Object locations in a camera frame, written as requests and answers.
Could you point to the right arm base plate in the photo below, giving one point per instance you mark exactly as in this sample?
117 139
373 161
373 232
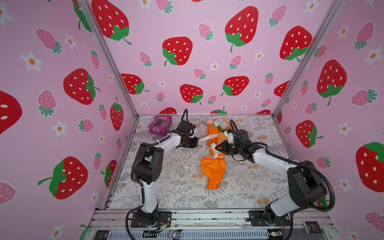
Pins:
267 219

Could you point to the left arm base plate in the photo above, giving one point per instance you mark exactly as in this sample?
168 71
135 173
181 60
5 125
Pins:
155 220

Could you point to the purple snack packet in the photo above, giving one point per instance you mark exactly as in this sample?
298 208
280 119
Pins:
160 125

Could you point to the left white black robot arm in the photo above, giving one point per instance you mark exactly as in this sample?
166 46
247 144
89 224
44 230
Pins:
148 163

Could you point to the aluminium frame rail base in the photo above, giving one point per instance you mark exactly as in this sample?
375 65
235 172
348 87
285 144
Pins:
212 224

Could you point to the white printed ribbon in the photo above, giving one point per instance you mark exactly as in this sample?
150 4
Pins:
220 136

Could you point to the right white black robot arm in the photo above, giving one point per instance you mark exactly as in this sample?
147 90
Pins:
308 187

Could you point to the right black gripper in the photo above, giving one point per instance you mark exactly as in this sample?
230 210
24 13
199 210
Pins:
224 148

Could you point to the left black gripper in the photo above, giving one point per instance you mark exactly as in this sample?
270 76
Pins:
194 142

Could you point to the orange wrapping paper sheet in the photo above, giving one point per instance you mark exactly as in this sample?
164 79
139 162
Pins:
214 169

